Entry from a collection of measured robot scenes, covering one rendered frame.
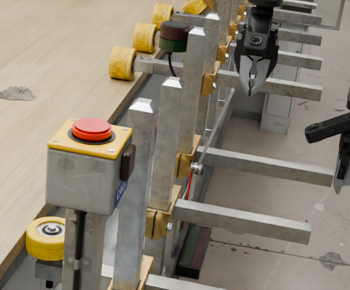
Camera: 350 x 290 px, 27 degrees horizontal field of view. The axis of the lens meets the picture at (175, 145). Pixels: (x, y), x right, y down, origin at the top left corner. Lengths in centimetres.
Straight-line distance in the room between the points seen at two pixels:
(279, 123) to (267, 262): 130
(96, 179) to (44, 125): 84
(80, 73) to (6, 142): 46
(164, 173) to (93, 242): 54
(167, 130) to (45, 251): 30
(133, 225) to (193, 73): 50
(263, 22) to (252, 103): 261
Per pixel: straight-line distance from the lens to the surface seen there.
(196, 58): 146
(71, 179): 71
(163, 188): 130
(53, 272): 118
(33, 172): 134
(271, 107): 394
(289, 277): 278
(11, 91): 168
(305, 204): 330
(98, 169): 70
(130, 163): 72
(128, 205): 103
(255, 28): 146
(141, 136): 98
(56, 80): 179
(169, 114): 123
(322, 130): 152
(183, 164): 152
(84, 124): 72
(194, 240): 155
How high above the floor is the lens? 152
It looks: 24 degrees down
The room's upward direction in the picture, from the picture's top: 7 degrees clockwise
